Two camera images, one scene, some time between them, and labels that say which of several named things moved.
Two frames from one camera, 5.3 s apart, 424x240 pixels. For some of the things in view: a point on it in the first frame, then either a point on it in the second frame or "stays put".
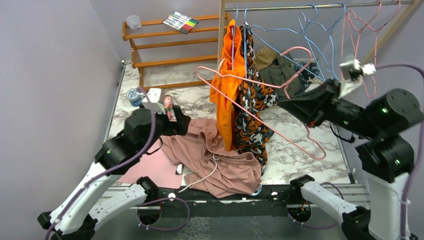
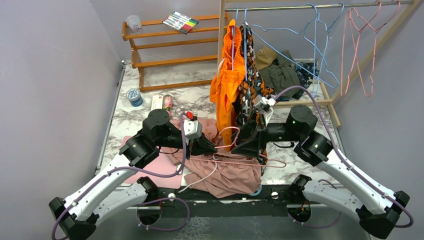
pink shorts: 209,169 stays put
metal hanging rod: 314,6 stays put
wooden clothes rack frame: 222,12 stays put
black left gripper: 179,127 → 199,146
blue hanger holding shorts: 233,37 stays put
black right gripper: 314,105 → 251,146
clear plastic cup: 133,22 stays put
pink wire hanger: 284,86 → 283,165
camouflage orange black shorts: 253,129 stays put
